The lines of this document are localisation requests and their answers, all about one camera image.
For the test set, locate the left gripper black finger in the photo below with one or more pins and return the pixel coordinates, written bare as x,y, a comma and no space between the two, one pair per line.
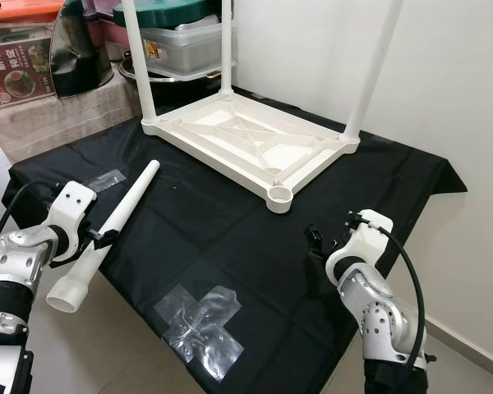
105,238

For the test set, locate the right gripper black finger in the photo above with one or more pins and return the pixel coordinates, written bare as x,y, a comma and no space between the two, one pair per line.
351,217
314,236

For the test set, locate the white plastic table top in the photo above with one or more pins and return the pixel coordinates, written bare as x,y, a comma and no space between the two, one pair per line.
246,139

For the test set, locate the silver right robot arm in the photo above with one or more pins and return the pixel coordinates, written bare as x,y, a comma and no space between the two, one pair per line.
378,320

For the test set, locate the black tablecloth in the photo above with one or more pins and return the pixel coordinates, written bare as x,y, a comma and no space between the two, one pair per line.
271,263

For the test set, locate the clear tape strip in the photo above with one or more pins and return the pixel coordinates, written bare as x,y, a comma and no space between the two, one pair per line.
107,179

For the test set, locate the clear tape cross patch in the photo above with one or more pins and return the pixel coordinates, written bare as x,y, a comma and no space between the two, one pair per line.
201,328

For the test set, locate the red printed box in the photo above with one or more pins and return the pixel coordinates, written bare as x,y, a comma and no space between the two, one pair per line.
16,74

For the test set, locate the black bag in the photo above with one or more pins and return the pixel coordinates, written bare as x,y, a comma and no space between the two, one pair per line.
82,53

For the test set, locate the clear plastic storage box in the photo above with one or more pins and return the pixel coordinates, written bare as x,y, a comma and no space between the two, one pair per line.
185,49

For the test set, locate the green pot lid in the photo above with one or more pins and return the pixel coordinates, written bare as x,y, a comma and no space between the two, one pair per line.
172,12

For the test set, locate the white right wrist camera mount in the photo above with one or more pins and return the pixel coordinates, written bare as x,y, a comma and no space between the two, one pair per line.
361,238

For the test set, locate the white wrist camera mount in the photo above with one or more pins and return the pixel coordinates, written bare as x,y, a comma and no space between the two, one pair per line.
361,238
70,209

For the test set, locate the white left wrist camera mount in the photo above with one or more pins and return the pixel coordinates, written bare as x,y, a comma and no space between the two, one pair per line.
70,209

